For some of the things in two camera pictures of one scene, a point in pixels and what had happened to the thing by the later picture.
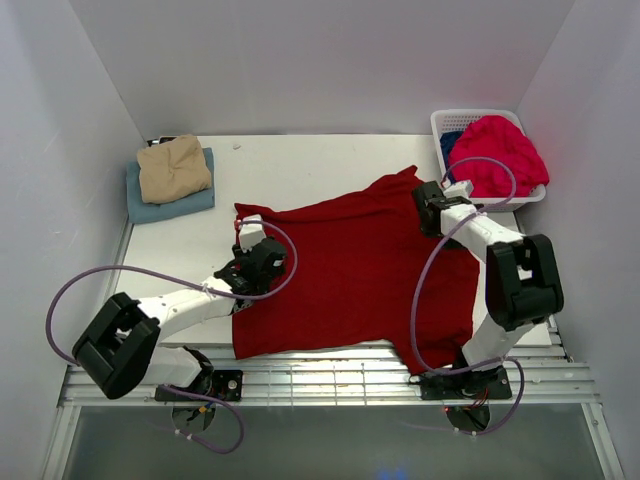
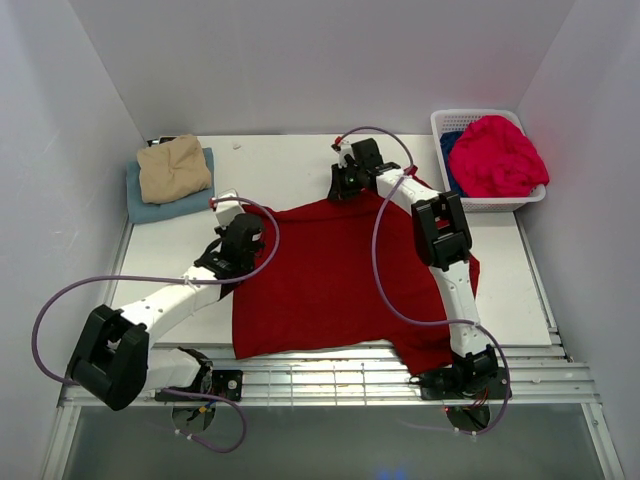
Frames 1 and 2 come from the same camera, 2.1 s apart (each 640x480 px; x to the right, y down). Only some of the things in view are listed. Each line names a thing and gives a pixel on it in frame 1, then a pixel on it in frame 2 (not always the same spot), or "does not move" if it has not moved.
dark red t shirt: x=367 y=274 does not move
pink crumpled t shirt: x=498 y=158 does not move
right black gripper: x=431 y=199 to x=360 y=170
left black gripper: x=239 y=255 to x=222 y=229
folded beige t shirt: x=173 y=169 does not move
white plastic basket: x=448 y=120 does not move
